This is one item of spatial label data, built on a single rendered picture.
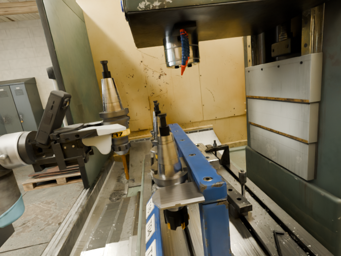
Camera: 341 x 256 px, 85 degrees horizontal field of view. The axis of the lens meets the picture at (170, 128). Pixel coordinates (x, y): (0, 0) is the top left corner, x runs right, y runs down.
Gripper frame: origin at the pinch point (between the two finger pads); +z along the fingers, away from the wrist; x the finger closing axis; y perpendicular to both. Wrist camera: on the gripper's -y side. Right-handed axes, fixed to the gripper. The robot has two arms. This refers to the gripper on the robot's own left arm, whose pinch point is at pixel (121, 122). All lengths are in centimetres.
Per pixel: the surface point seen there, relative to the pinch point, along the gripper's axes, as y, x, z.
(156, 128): 4.9, -9.2, 7.5
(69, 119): 5, -72, -41
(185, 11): -25.8, -16.9, 21.5
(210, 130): 49, -146, 64
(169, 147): 3.1, 12.8, 9.0
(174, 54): -17.9, -40.7, 20.2
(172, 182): 8.5, 14.6, 8.5
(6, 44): -152, -475, -307
